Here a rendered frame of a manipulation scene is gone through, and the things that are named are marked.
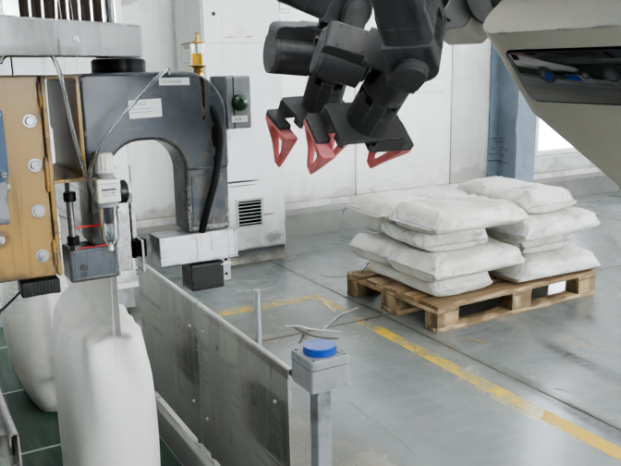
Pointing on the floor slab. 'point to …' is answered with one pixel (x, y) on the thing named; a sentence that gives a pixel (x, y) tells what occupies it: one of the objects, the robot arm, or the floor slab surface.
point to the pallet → (578, 287)
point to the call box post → (321, 429)
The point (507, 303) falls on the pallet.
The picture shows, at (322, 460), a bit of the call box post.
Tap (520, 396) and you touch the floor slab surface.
